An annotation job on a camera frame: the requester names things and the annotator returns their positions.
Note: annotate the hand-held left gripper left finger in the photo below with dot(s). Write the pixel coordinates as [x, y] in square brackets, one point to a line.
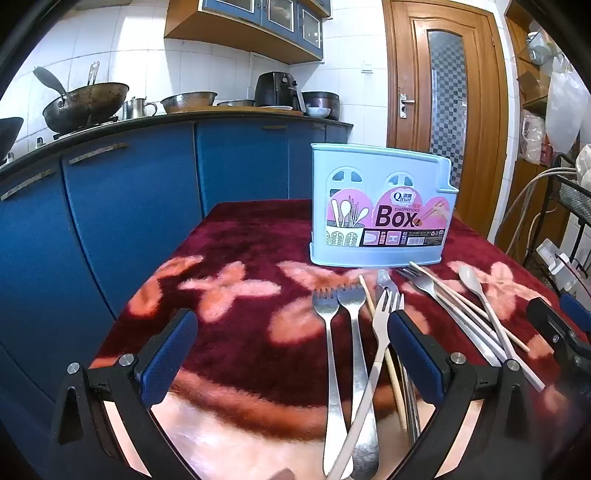
[168, 357]

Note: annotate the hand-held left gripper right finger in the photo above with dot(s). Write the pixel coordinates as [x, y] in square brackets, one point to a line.
[415, 360]

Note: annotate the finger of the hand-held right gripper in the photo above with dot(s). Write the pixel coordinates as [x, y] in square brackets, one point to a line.
[547, 321]
[578, 314]

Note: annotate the all-steel fork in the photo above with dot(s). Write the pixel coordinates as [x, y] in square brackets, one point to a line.
[328, 360]
[358, 369]

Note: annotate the beige spoon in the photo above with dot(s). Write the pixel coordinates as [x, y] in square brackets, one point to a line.
[468, 277]

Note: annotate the light blue utensil holder box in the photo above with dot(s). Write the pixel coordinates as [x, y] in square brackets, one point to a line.
[383, 207]

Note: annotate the white power strip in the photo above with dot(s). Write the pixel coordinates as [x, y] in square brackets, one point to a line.
[551, 258]

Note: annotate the red floral plush blanket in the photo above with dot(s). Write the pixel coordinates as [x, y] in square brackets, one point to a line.
[258, 240]

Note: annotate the blue kitchen base cabinet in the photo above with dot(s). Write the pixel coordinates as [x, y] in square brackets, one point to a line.
[138, 207]

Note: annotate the pink and white bag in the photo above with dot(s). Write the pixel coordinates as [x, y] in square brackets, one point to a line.
[533, 138]

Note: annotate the wooden door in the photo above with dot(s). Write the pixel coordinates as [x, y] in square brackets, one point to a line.
[401, 175]

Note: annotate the white plastic bag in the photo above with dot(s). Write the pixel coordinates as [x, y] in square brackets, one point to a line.
[565, 110]

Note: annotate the gas stove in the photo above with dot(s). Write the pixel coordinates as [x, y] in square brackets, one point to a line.
[99, 125]

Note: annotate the black kitchen countertop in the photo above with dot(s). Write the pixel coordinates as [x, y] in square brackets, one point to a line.
[207, 117]

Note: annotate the steel kettle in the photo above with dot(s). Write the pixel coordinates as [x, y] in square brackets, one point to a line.
[136, 109]

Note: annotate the steel colander bowl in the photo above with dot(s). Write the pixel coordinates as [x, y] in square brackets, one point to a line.
[189, 102]

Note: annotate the large black wok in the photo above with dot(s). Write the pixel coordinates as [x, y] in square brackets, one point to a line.
[87, 106]

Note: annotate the white bowl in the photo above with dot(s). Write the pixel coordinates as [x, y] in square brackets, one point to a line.
[318, 112]

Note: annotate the cutting board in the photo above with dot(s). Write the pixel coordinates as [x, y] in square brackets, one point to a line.
[277, 110]

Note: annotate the wooden shelf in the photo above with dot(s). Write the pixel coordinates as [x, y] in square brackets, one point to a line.
[519, 46]

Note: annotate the small black wok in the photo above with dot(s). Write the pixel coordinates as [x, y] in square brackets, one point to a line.
[9, 134]

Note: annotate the dark rice cooker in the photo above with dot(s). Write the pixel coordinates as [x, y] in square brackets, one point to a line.
[323, 99]

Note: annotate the black air fryer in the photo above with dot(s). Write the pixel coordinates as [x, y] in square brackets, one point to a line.
[272, 90]

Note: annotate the white light switch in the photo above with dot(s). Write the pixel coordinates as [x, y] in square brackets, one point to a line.
[367, 68]

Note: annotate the wood and blue wall cabinet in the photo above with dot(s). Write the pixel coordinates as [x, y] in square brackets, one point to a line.
[240, 32]

